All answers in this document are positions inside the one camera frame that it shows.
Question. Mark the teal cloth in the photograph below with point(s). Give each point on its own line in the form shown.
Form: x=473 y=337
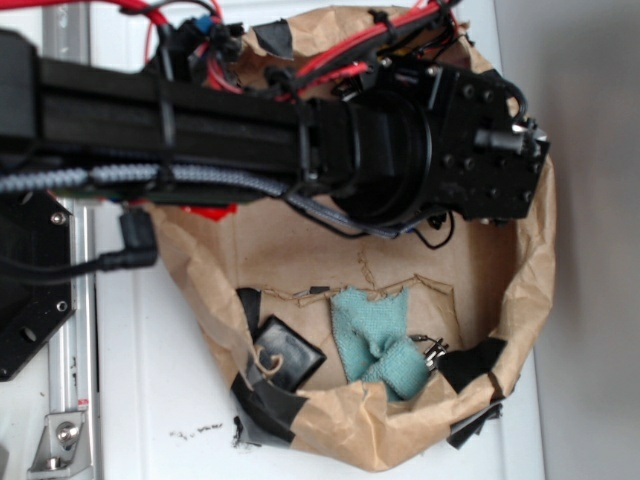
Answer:
x=373 y=345

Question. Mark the black angled cable plug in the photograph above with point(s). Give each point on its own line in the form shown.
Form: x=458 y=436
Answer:
x=140 y=250

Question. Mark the small metal clip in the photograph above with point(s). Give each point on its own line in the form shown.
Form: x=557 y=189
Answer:
x=437 y=349

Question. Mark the metal corner bracket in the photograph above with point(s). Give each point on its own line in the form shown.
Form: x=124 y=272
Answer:
x=63 y=450

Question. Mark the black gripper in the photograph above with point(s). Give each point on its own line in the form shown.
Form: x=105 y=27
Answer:
x=487 y=156

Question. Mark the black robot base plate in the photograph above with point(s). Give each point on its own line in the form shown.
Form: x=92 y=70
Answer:
x=35 y=230

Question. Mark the aluminium extrusion rail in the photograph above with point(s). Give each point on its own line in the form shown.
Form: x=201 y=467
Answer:
x=73 y=349

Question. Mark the black rectangular box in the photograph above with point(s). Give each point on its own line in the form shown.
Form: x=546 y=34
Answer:
x=288 y=358

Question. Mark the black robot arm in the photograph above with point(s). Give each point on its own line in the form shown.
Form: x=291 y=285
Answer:
x=424 y=139

